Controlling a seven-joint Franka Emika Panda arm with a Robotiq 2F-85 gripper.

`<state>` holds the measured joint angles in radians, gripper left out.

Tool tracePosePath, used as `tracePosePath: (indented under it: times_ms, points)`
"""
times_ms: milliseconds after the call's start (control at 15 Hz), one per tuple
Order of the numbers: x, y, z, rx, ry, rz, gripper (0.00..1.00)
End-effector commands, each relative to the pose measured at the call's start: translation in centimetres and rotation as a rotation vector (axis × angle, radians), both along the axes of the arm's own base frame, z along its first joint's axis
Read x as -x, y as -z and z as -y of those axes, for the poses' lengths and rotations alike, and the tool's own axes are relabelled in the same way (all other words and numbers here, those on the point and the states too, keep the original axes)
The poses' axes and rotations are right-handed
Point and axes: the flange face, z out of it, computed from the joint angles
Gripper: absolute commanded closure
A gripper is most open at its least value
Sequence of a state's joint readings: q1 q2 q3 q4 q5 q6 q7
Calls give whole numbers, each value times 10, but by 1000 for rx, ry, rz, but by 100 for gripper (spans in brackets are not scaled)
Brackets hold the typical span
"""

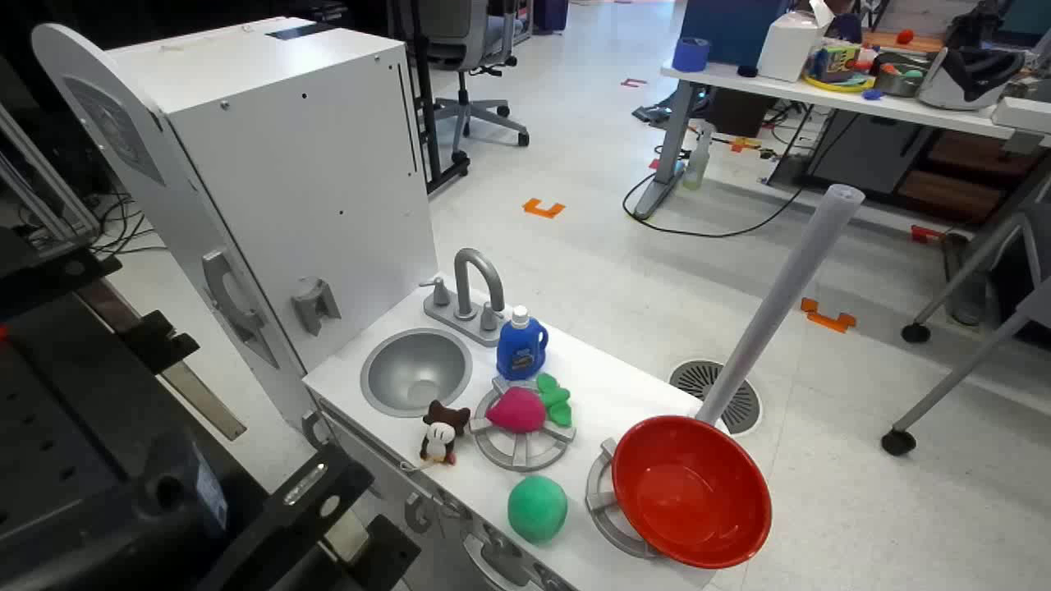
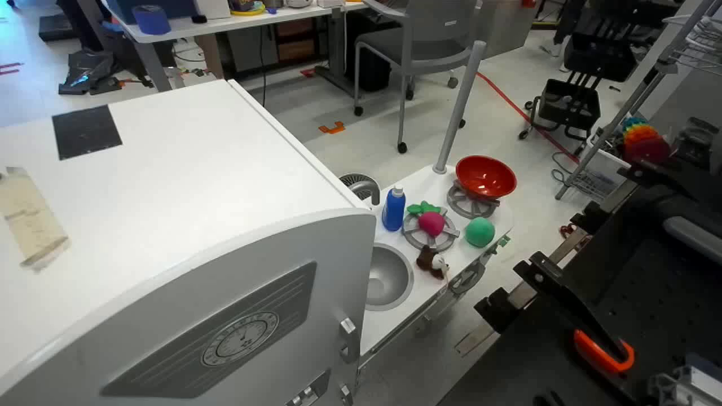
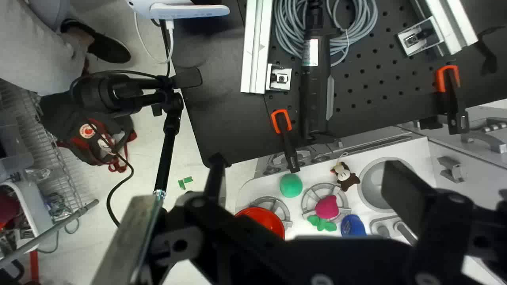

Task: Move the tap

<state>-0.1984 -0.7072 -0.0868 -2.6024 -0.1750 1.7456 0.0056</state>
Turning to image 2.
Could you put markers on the black wheeled cart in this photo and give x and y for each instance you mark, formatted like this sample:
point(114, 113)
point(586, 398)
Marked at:
point(571, 104)

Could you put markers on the red plastic bowl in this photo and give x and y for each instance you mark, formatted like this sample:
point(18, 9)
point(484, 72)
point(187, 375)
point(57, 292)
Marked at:
point(485, 176)

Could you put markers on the white desk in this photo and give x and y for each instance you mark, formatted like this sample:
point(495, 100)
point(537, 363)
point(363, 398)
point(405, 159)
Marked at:
point(225, 24)

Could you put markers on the grey curved toy tap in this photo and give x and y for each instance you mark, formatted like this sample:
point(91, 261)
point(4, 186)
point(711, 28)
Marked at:
point(362, 183)

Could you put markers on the grey office chair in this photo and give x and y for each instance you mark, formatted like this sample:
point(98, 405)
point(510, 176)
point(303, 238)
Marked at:
point(419, 45)

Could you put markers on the brown and white toy mushroom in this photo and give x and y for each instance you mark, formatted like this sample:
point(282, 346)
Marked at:
point(432, 261)

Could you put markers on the green ball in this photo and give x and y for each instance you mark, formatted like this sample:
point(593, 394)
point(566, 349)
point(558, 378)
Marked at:
point(478, 230)

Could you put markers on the white toy kitchen unit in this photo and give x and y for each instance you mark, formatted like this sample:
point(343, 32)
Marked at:
point(187, 226)

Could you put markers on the pink toy radish green leaves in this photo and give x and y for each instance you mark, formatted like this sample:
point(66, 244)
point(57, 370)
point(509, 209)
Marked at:
point(432, 221)

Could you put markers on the orange floor tape piece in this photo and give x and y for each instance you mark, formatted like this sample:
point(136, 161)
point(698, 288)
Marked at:
point(330, 126)

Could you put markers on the black bag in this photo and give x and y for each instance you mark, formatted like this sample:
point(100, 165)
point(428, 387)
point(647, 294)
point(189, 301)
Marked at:
point(89, 71)

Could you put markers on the wooden drawer cabinet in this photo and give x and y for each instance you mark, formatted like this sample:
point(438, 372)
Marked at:
point(294, 41)

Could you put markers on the grey toy stove burner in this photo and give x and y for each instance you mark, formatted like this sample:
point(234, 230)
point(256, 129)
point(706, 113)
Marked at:
point(466, 204)
point(419, 239)

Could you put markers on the silver tripod stand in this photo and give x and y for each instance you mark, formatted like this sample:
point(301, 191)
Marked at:
point(639, 91)

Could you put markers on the grey upright pole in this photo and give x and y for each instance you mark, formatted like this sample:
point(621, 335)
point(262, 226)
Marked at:
point(458, 104)

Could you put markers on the rainbow stacking toy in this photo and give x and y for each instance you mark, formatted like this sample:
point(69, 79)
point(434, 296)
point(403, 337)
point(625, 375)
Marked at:
point(644, 140)

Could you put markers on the grey round sink basin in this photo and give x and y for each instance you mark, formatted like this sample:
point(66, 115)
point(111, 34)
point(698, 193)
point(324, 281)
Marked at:
point(387, 275)

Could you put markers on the black perforated work table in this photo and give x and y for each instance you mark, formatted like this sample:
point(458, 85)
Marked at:
point(655, 307)

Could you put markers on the black square patch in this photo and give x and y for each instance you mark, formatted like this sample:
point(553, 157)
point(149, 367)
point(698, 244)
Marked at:
point(87, 132)

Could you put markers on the blue plastic bottle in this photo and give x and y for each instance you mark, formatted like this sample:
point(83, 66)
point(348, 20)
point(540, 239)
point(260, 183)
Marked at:
point(394, 210)

